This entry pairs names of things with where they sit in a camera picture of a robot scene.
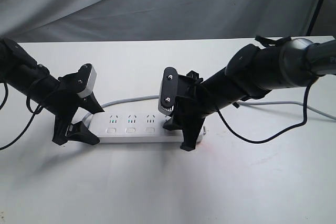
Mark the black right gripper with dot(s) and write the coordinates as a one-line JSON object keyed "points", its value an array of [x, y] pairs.
{"points": [[192, 105]]}

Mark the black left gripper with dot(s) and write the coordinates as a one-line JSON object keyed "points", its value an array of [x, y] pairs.
{"points": [[59, 96]]}

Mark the white five-outlet power strip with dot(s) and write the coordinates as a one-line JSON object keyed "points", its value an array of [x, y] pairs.
{"points": [[125, 128]]}

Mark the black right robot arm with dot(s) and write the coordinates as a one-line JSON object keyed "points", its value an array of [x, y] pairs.
{"points": [[252, 73]]}

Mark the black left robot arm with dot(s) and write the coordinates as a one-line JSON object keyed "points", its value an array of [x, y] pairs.
{"points": [[22, 72]]}

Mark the grey backdrop cloth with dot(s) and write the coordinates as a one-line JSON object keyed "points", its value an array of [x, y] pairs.
{"points": [[131, 20]]}

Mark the black tripod stand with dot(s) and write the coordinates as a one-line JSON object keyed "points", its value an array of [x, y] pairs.
{"points": [[314, 16]]}

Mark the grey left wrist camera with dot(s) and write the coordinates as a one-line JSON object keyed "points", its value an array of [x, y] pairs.
{"points": [[86, 77]]}

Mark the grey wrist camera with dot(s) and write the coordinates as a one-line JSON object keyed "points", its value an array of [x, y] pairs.
{"points": [[168, 91], [86, 77]]}

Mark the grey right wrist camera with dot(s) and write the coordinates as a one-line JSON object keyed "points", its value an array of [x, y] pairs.
{"points": [[168, 91]]}

